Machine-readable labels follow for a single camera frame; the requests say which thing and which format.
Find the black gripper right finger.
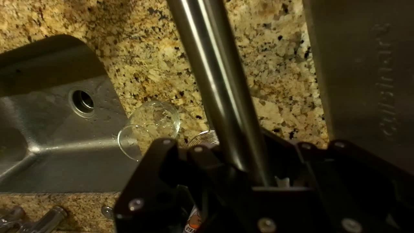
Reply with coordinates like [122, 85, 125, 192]
[296, 137, 414, 233]

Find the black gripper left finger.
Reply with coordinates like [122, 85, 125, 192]
[112, 137, 256, 233]

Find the steel grill sandwich maker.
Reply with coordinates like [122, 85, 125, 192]
[164, 0, 414, 187]

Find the small round metal cap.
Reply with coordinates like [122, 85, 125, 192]
[99, 203, 115, 218]

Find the stainless steel sink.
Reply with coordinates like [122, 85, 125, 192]
[0, 33, 143, 194]

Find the chrome kitchen faucet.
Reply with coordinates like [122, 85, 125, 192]
[0, 203, 71, 233]

